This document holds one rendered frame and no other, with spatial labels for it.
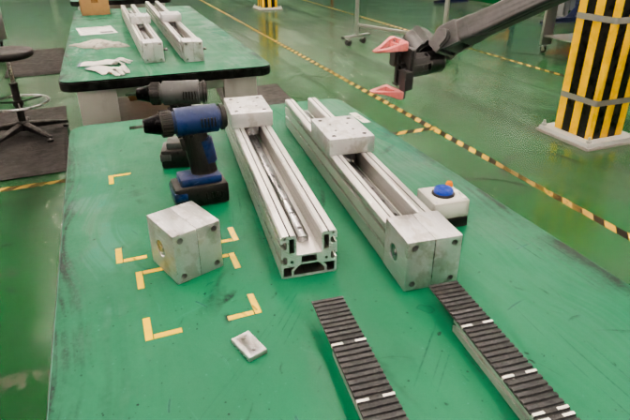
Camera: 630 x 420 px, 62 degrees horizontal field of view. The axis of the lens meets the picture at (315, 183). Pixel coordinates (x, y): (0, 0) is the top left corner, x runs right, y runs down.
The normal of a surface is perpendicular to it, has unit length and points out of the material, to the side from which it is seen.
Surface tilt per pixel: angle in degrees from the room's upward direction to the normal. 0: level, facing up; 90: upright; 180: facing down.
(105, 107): 90
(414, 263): 90
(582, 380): 0
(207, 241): 90
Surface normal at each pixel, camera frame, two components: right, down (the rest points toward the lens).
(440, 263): 0.27, 0.41
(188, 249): 0.65, 0.33
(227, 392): 0.00, -0.90
